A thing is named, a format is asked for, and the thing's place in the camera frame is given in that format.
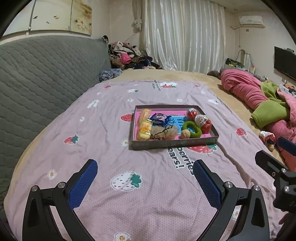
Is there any red white scrunchie toy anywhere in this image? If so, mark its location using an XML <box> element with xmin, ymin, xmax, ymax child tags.
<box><xmin>259</xmin><ymin>131</ymin><xmax>276</xmax><ymax>152</ymax></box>

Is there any white sheer curtain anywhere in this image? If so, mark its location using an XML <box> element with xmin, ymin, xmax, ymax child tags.
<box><xmin>141</xmin><ymin>1</ymin><xmax>226</xmax><ymax>74</ymax></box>

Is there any pile of clothes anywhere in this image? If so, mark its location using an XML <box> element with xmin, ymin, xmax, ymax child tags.
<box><xmin>108</xmin><ymin>41</ymin><xmax>163</xmax><ymax>70</ymax></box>

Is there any wall painting with fish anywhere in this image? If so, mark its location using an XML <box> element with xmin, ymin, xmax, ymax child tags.
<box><xmin>4</xmin><ymin>0</ymin><xmax>92</xmax><ymax>36</ymax></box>

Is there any black television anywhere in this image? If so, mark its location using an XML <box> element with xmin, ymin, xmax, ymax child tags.
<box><xmin>274</xmin><ymin>46</ymin><xmax>296</xmax><ymax>80</ymax></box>

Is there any person's right hand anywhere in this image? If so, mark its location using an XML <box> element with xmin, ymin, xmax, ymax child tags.
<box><xmin>279</xmin><ymin>212</ymin><xmax>296</xmax><ymax>232</ymax></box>

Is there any blue patterned cloth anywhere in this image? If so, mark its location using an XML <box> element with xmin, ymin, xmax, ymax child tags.
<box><xmin>99</xmin><ymin>68</ymin><xmax>122</xmax><ymax>82</ymax></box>

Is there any grey quilted headboard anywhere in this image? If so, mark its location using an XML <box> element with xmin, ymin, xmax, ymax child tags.
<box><xmin>1</xmin><ymin>36</ymin><xmax>110</xmax><ymax>198</ymax></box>

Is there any blue oreo cookie packet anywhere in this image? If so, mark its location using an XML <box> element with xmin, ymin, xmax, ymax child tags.
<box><xmin>149</xmin><ymin>113</ymin><xmax>171</xmax><ymax>126</ymax></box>

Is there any green fuzzy hair tie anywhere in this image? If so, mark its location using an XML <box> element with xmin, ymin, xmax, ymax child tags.
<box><xmin>181</xmin><ymin>120</ymin><xmax>203</xmax><ymax>139</ymax></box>

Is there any yellow snack cake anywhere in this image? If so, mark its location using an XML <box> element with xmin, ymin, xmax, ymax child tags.
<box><xmin>137</xmin><ymin>120</ymin><xmax>152</xmax><ymax>141</ymax></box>
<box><xmin>138</xmin><ymin>108</ymin><xmax>152</xmax><ymax>123</ymax></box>

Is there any pink rolled quilt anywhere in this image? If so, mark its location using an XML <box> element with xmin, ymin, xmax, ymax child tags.
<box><xmin>219</xmin><ymin>69</ymin><xmax>296</xmax><ymax>172</ymax></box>

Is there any green fleece blanket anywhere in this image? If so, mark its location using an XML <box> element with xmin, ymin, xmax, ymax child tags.
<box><xmin>251</xmin><ymin>82</ymin><xmax>290</xmax><ymax>129</ymax></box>

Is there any red white chocolate egg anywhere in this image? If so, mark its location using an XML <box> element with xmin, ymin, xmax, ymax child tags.
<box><xmin>195</xmin><ymin>114</ymin><xmax>212</xmax><ymax>133</ymax></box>

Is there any white air conditioner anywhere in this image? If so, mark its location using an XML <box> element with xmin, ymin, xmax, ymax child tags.
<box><xmin>239</xmin><ymin>15</ymin><xmax>265</xmax><ymax>28</ymax></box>

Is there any shallow grey cardboard tray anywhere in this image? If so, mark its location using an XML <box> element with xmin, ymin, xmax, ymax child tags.
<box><xmin>130</xmin><ymin>104</ymin><xmax>219</xmax><ymax>150</ymax></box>

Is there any pink strawberry print blanket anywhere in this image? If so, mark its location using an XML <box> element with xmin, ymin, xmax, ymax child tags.
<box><xmin>4</xmin><ymin>80</ymin><xmax>283</xmax><ymax>240</ymax></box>

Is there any small tan ball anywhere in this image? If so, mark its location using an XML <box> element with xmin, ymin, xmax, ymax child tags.
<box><xmin>181</xmin><ymin>129</ymin><xmax>191</xmax><ymax>139</ymax></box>

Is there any beige sock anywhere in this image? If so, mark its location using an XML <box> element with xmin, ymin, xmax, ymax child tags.
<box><xmin>151</xmin><ymin>125</ymin><xmax>179</xmax><ymax>141</ymax></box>

